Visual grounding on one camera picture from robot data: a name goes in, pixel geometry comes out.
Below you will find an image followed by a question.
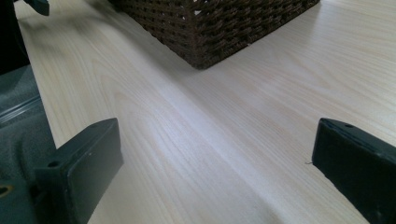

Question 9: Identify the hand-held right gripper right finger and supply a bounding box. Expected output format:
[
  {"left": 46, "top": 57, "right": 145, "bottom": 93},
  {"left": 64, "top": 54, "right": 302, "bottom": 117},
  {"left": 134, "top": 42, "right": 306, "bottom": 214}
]
[{"left": 311, "top": 118, "right": 396, "bottom": 224}]

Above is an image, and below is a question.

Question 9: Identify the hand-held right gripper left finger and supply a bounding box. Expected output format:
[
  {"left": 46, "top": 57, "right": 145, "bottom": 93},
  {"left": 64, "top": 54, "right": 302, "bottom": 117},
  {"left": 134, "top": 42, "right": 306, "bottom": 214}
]
[{"left": 33, "top": 117, "right": 124, "bottom": 224}]

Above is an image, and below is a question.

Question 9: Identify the dark object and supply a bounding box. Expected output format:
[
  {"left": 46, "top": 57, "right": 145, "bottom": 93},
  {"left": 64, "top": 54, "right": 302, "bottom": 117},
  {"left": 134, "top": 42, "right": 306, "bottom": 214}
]
[{"left": 22, "top": 0, "right": 50, "bottom": 17}]

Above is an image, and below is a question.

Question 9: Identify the dark brown woven basket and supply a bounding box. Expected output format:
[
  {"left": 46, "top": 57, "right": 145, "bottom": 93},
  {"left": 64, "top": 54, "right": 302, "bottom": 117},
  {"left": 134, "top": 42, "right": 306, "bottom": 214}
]
[{"left": 106, "top": 0, "right": 321, "bottom": 71}]

